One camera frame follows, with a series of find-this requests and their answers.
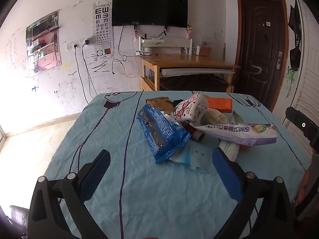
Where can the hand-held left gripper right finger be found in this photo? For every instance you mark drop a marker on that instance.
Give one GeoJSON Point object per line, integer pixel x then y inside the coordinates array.
{"type": "Point", "coordinates": [225, 174]}

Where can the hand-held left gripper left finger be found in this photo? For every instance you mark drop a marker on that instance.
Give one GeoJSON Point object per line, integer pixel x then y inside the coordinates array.
{"type": "Point", "coordinates": [96, 171]}

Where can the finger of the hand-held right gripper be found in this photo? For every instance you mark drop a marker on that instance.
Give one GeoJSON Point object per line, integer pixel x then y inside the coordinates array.
{"type": "Point", "coordinates": [300, 122]}

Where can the white green wrapper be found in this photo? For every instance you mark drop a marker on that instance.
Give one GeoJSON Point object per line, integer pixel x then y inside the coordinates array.
{"type": "Point", "coordinates": [230, 150]}

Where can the white purple snack packet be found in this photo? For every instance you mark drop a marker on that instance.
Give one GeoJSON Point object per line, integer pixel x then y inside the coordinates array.
{"type": "Point", "coordinates": [234, 133]}

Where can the red thread spool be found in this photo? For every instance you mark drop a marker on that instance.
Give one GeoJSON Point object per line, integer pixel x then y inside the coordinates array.
{"type": "Point", "coordinates": [198, 135]}

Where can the orange cardboard box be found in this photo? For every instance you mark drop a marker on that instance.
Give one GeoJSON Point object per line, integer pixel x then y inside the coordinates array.
{"type": "Point", "coordinates": [219, 104]}

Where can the blue snack packet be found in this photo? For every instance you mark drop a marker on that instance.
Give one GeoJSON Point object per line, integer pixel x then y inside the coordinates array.
{"type": "Point", "coordinates": [159, 132]}

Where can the white pink printed tissue pack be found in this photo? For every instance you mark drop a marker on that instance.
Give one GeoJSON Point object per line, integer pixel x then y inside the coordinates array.
{"type": "Point", "coordinates": [189, 108]}

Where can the black round pad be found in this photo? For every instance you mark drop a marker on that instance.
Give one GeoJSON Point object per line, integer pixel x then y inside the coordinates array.
{"type": "Point", "coordinates": [177, 102]}

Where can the brown snack packet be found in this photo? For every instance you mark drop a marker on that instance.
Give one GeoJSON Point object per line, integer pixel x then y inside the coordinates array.
{"type": "Point", "coordinates": [159, 104]}

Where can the person's right hand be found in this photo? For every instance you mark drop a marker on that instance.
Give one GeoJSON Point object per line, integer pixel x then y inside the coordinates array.
{"type": "Point", "coordinates": [303, 188]}

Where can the white slatted door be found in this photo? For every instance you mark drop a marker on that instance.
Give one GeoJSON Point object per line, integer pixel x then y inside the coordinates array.
{"type": "Point", "coordinates": [309, 79]}

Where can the blue printed tablecloth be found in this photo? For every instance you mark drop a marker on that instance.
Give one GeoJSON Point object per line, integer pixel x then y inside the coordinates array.
{"type": "Point", "coordinates": [149, 204]}

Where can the black hanging bag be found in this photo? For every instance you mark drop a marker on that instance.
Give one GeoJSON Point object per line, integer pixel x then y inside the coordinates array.
{"type": "Point", "coordinates": [294, 52]}

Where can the dark brown door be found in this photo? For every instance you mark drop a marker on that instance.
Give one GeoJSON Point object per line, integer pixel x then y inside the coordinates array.
{"type": "Point", "coordinates": [259, 49]}

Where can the dark leather seat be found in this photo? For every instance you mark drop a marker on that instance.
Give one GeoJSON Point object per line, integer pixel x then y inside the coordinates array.
{"type": "Point", "coordinates": [17, 219]}

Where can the small orange box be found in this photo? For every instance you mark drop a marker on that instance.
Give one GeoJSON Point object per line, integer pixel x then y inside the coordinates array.
{"type": "Point", "coordinates": [204, 51]}

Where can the wooden desk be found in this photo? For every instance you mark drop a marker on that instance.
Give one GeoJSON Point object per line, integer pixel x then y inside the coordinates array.
{"type": "Point", "coordinates": [189, 60]}

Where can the black charger plug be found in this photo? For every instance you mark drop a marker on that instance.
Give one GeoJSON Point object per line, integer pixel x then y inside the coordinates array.
{"type": "Point", "coordinates": [87, 41]}

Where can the white green jar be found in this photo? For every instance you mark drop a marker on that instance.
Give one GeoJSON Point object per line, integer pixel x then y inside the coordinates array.
{"type": "Point", "coordinates": [147, 50]}

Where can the pink ornament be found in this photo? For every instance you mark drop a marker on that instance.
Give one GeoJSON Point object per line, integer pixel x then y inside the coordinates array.
{"type": "Point", "coordinates": [188, 33]}

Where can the eye chart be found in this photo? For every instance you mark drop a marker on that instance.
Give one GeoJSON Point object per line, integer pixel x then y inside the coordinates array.
{"type": "Point", "coordinates": [102, 27]}

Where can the white wall outlet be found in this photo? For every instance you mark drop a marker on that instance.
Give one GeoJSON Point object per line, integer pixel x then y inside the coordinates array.
{"type": "Point", "coordinates": [74, 45]}

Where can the glossy wall poster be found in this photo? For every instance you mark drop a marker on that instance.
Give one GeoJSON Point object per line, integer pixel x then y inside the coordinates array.
{"type": "Point", "coordinates": [43, 42]}

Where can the black wall television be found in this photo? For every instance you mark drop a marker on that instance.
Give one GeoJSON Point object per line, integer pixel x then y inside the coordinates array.
{"type": "Point", "coordinates": [149, 6]}

